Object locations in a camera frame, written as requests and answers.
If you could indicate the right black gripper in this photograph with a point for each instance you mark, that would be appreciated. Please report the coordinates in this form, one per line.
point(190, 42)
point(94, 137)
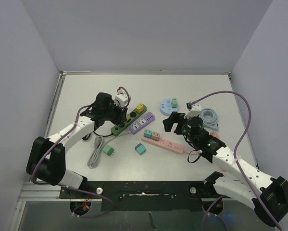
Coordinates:
point(178, 124)

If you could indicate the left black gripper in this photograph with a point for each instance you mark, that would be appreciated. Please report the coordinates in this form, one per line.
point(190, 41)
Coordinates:
point(121, 117)

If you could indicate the green charger plug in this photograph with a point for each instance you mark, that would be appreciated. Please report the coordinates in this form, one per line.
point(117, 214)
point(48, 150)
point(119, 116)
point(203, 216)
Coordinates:
point(108, 150)
point(174, 103)

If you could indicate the teal charger plug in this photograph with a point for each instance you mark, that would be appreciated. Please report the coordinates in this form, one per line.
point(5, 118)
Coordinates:
point(140, 149)
point(147, 133)

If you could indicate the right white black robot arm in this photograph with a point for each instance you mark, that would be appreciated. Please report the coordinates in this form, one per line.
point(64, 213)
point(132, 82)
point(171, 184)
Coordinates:
point(266, 195)

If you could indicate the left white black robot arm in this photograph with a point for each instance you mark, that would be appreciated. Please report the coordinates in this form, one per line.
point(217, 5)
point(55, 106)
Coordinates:
point(47, 162)

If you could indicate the blue round power socket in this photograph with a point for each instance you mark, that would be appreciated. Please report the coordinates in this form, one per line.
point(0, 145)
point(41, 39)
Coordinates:
point(165, 107)

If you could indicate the green power strip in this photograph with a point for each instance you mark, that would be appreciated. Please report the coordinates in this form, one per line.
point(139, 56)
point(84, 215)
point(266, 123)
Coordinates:
point(130, 118)

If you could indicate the purple power strip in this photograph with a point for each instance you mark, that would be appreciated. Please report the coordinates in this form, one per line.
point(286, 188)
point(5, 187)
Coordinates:
point(141, 123)

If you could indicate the pink power strip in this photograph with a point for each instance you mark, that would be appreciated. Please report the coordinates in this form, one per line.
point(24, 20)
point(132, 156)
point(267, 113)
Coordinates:
point(166, 144)

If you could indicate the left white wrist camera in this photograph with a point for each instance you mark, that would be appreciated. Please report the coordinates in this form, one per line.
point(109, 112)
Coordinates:
point(122, 100)

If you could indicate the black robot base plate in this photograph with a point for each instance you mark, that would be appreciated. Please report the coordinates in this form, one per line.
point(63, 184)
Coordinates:
point(147, 195)

